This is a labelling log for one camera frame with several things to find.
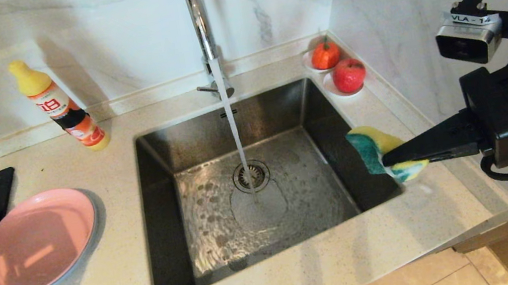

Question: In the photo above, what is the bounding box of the pink plate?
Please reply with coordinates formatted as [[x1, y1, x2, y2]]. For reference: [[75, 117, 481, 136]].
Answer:
[[0, 184, 107, 285]]

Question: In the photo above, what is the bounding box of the orange toy persimmon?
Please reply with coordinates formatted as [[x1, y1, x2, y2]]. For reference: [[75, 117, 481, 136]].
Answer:
[[308, 35, 343, 73]]

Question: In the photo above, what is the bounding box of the clear water stream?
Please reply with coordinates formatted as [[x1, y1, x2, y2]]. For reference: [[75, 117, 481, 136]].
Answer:
[[209, 55, 260, 205]]

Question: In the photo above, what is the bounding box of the stainless steel sink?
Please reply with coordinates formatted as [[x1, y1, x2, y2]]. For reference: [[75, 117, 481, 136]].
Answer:
[[125, 66, 417, 285]]

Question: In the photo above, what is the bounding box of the chrome faucet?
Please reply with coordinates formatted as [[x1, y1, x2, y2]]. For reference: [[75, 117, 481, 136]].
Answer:
[[180, 0, 236, 104]]

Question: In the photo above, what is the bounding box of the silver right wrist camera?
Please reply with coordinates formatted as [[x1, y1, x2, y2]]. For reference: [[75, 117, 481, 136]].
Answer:
[[431, 2, 508, 71]]

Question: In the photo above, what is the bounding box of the orange detergent bottle yellow cap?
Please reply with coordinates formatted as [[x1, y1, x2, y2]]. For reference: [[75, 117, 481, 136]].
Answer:
[[7, 47, 112, 163]]

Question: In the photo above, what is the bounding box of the metal sink drain strainer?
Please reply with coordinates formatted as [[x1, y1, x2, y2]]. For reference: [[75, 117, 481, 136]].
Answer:
[[230, 157, 273, 196]]

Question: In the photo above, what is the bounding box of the yellow green sponge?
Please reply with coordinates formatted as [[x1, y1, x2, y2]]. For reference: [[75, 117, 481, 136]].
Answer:
[[345, 116, 432, 191]]

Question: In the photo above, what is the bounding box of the small white dish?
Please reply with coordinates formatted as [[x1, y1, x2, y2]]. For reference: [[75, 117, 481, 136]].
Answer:
[[321, 67, 366, 101], [299, 45, 342, 77]]

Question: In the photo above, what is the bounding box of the red toy apple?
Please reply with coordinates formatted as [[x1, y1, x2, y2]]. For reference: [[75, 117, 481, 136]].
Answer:
[[330, 56, 370, 96]]

